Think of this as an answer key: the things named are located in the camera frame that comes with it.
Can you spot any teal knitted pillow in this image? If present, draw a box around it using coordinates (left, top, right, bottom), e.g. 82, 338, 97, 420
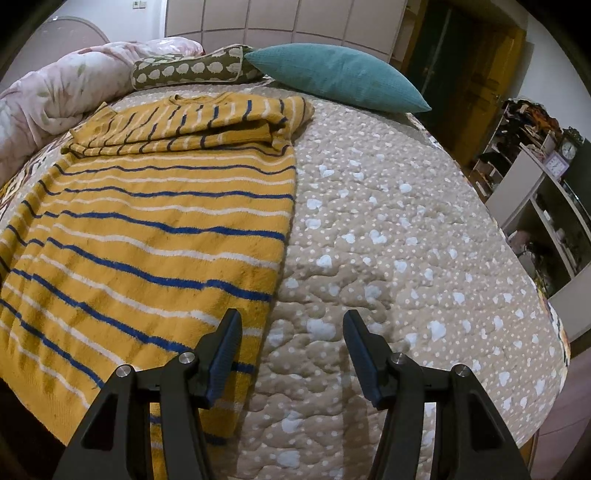
245, 43, 431, 113

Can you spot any pink floral comforter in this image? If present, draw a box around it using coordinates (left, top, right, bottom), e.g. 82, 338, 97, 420
1, 37, 204, 183

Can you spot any beige panelled wardrobe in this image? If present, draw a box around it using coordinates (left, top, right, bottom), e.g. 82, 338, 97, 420
164, 0, 408, 61

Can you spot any olive sheep print bolster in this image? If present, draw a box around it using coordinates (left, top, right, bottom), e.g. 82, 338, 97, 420
131, 44, 264, 90

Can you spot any pink alarm clock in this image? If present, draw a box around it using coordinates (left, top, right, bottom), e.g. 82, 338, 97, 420
545, 151, 569, 180

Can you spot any beige dotted quilted bedspread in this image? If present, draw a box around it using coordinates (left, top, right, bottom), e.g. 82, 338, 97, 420
0, 78, 571, 480

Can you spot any round beige headboard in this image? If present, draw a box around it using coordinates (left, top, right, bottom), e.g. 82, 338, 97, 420
1, 16, 109, 91

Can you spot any yellow blue striped sweater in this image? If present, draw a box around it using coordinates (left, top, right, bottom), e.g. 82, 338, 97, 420
1, 92, 315, 479

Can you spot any white cluttered shelf unit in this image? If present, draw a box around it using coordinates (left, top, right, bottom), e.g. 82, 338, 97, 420
469, 99, 590, 340

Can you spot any brown wooden door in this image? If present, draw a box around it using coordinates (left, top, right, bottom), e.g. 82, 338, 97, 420
449, 22, 526, 167

